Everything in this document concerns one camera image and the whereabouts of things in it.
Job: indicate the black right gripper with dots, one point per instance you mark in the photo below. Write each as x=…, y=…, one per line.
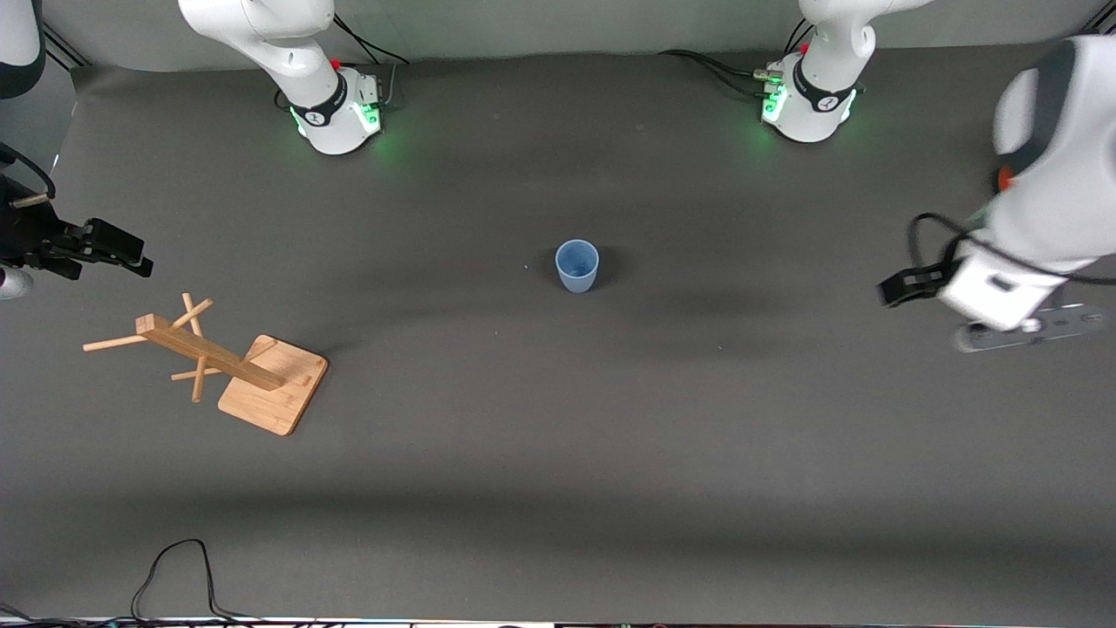
x=28, y=234

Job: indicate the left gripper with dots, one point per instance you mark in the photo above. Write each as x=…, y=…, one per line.
x=912, y=284

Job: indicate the light blue cup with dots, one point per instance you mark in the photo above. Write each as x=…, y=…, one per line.
x=577, y=266

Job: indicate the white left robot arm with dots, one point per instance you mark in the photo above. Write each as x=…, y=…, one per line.
x=1064, y=174

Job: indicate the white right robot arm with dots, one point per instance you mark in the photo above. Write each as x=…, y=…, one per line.
x=270, y=35

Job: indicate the wooden cup rack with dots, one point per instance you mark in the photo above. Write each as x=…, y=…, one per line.
x=275, y=397

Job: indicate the orange cylinder with grey top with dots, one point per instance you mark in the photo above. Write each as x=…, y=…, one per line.
x=1006, y=179

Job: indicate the dark grey table mat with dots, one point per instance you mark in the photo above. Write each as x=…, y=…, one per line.
x=558, y=436

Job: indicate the aluminium frame rail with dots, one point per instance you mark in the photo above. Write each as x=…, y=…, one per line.
x=63, y=45
x=1105, y=31

